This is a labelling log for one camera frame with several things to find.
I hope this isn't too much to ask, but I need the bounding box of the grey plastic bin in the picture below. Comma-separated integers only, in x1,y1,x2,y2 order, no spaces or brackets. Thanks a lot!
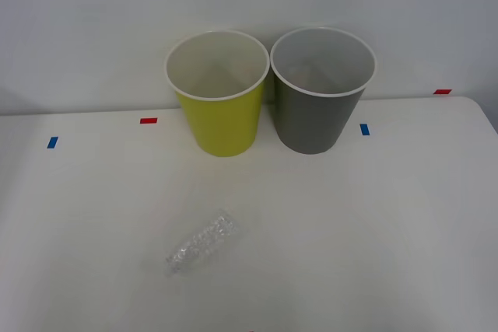
269,26,378,156

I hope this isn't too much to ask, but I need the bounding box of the clear plastic bottle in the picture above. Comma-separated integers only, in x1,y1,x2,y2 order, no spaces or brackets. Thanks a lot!
164,208,239,278

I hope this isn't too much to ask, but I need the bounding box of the yellow-green plastic bin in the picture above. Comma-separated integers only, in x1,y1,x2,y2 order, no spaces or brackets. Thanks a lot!
163,29,271,159

